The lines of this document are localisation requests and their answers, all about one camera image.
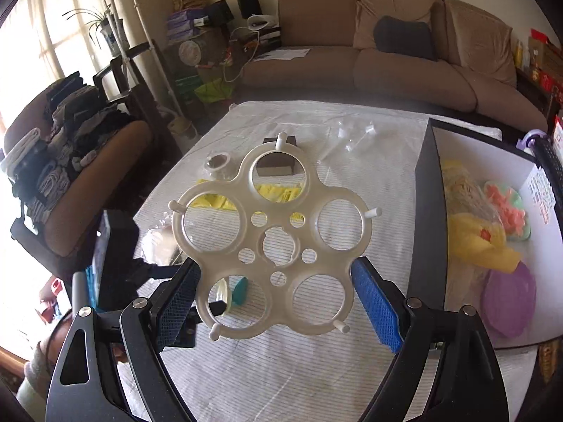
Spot cardboard box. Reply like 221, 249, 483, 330
194, 26, 232, 69

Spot teal plastic piece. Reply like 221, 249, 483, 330
230, 276, 249, 307

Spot dark grey pillow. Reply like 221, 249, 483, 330
374, 15, 438, 61

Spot white scoop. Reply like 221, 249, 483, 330
319, 121, 358, 163
347, 121, 383, 154

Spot small clear round container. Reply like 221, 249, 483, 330
204, 152, 236, 182

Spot green bowl with pink pieces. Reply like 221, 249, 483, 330
484, 180, 533, 243

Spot brown sofa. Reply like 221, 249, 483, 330
238, 0, 548, 133

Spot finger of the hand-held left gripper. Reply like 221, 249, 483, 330
178, 300, 230, 349
132, 257, 188, 282

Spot purple round lid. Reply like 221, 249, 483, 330
480, 260, 538, 339

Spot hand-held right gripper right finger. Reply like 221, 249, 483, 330
349, 257, 511, 422

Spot cream jar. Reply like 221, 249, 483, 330
169, 116, 198, 146

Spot green bag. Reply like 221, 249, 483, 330
194, 78, 234, 104

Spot dark brown block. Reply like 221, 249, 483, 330
256, 136, 300, 177

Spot cream plastic ring tray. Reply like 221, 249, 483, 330
168, 132, 382, 343

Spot black chair frame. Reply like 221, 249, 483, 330
92, 41, 185, 159

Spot yellow packet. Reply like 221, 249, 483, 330
191, 179, 309, 225

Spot stack of purple boxes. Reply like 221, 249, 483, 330
166, 9, 201, 40

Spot white coat rack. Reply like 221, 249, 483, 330
86, 0, 185, 119

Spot beige item in clear bag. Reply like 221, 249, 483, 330
140, 222, 183, 269

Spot black storage box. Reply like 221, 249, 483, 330
407, 118, 563, 352

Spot yellow plastic bag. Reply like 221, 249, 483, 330
449, 213, 522, 273

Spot white desk lamp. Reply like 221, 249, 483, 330
245, 14, 280, 32

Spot person's left forearm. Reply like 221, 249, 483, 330
18, 312, 73, 405

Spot white papers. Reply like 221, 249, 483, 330
254, 47, 311, 61

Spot white striped tablecloth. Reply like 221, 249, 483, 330
116, 101, 539, 422

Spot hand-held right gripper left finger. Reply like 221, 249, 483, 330
44, 257, 203, 422

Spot potted plant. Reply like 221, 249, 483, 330
64, 0, 129, 53

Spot pile of folded clothes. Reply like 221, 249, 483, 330
2, 72, 133, 229

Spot beige sofa cushion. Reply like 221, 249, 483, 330
444, 0, 517, 86
354, 0, 445, 49

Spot lavender plastic ring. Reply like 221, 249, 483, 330
517, 129, 547, 155

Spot black speaker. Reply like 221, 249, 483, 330
236, 0, 260, 20

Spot clear packet with beige contents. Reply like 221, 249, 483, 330
442, 160, 502, 225

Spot brown armchair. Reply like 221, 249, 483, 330
9, 92, 154, 273

